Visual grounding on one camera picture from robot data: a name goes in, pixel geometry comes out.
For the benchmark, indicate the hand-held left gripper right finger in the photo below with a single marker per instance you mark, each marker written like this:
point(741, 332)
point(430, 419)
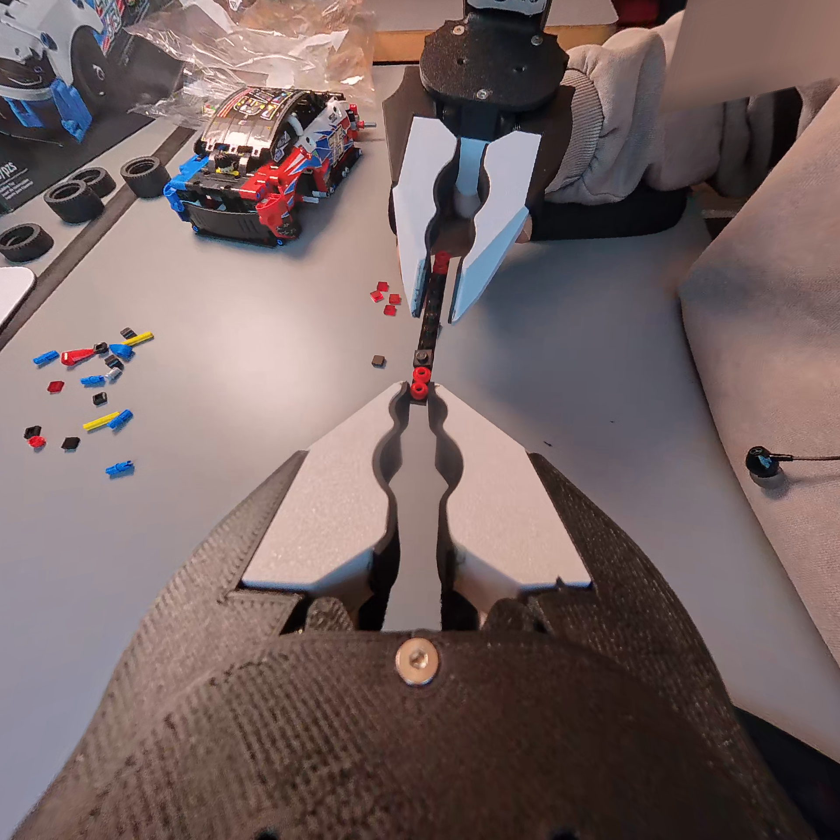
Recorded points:
point(518, 525)

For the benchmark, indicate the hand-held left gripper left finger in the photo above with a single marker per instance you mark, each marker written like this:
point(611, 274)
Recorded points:
point(315, 525)

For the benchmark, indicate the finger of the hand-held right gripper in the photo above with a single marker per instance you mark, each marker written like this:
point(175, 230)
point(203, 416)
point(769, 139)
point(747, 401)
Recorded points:
point(505, 197)
point(410, 197)

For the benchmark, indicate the long black lego plate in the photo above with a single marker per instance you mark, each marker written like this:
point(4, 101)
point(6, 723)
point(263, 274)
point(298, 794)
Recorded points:
point(430, 321)

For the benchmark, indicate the person's right forearm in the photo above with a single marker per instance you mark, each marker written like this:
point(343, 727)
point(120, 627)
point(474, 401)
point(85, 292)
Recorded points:
point(623, 98)

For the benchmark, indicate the red black lego car model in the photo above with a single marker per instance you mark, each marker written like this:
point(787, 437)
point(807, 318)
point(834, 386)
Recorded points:
point(275, 164)

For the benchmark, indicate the blue curved lego slope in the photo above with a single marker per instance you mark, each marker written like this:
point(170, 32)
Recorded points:
point(121, 351)

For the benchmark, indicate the black rubber lego tire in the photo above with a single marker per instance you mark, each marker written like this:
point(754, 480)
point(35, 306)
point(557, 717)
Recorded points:
point(145, 176)
point(25, 241)
point(97, 178)
point(73, 200)

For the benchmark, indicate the red lego wedge piece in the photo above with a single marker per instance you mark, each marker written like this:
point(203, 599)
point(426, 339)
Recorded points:
point(77, 356)

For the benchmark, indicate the black lego set box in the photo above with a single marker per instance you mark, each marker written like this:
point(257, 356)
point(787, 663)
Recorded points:
point(39, 65)

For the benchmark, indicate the black chair armrest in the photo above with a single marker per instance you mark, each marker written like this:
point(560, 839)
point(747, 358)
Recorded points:
point(610, 220)

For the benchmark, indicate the clear plastic bag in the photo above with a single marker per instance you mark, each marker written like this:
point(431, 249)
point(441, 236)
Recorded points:
point(275, 52)

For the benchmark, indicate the person's beige hoodie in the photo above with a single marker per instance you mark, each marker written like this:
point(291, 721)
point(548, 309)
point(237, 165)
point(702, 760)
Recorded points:
point(774, 328)

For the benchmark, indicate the black table divider strip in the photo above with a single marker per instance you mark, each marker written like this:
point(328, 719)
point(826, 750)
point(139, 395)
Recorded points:
point(65, 266)

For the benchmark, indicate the black chair seat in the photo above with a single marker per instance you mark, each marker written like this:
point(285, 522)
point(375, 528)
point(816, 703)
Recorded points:
point(807, 787)

